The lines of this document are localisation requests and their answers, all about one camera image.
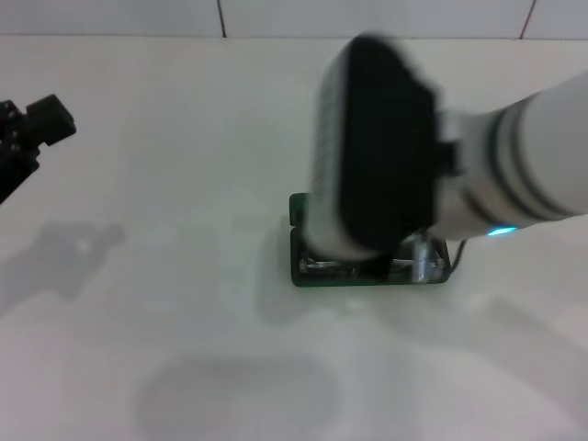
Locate clear white glasses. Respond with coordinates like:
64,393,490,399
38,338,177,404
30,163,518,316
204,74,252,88
298,233,449,283

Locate green glasses case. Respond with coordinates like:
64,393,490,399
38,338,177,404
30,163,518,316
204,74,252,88
288,191,452,289

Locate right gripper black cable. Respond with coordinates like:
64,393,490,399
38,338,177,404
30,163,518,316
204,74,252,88
447,238,468,275

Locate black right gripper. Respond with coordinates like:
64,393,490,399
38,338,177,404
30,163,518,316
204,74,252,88
357,250,394,280

